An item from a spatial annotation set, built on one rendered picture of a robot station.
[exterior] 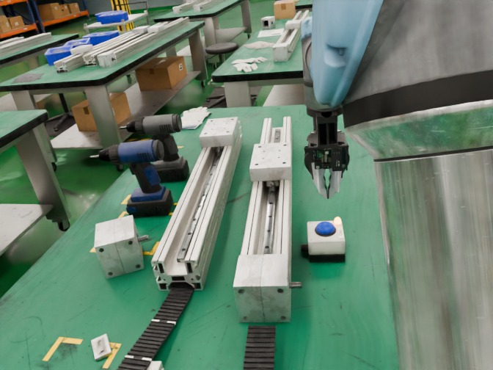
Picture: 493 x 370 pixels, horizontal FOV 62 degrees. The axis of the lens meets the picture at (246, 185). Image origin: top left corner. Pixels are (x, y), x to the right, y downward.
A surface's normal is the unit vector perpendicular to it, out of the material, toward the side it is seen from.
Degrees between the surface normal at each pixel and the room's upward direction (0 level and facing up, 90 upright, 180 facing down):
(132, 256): 90
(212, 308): 0
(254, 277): 0
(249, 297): 90
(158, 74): 89
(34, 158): 90
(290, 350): 0
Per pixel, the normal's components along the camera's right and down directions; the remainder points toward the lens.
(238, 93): -0.22, 0.50
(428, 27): -0.46, 0.11
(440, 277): -0.69, 0.12
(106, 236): -0.11, -0.86
